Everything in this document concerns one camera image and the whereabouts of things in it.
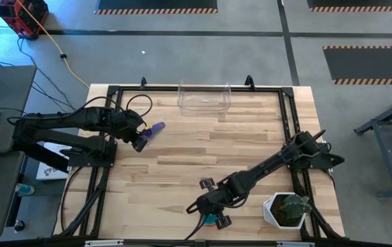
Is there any white printed box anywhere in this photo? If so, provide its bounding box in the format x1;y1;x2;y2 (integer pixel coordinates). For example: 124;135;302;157
36;142;69;182

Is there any black metal side table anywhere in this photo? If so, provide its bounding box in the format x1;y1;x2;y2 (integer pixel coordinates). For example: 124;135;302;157
353;89;392;202

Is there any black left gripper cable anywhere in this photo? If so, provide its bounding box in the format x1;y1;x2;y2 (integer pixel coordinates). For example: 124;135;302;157
126;94;154;119

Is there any red and black machine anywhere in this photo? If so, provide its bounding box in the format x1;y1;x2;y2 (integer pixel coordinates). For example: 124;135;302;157
0;0;49;40

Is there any yellow floor cable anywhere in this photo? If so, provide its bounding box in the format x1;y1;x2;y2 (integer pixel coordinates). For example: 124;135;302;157
16;0;91;89

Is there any black hazard-striped floor mat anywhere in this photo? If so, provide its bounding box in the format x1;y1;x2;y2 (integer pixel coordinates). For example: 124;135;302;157
322;45;392;86
306;0;392;13
94;0;219;15

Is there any clear plastic basket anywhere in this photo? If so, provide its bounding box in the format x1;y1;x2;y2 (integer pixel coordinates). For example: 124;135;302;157
177;79;233;117

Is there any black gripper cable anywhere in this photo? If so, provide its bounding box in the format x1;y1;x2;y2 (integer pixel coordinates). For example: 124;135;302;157
185;201;210;241
126;94;154;119

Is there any potted plant in white pot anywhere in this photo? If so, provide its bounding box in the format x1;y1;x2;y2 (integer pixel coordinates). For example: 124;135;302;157
262;191;309;230

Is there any green cactus plant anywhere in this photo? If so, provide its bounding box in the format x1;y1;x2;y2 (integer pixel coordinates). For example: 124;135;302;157
279;193;313;220

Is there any teal bottle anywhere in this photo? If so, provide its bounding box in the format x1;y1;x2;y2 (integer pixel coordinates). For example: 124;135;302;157
15;183;35;197

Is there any silver metal bracket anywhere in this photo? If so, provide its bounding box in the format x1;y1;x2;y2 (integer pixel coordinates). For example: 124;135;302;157
84;239;124;247
276;240;316;247

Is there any black floor cable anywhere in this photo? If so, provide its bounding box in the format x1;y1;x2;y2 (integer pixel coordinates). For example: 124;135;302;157
16;37;83;114

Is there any purple plastic measuring cup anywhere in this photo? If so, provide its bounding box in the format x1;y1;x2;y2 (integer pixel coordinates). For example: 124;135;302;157
140;121;166;140

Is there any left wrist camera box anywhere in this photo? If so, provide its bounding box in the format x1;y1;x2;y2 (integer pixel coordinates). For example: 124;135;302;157
132;136;148;153

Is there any black aluminium table frame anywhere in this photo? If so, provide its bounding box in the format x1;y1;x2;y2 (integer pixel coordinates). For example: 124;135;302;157
58;84;346;241

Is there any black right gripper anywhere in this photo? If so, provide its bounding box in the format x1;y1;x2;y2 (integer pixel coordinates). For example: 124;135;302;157
195;177;233;231

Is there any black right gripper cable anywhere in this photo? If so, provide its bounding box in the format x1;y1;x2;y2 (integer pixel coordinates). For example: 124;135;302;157
185;201;210;241

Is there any grey desk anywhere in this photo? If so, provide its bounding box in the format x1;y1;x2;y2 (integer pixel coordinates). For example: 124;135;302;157
0;64;38;241

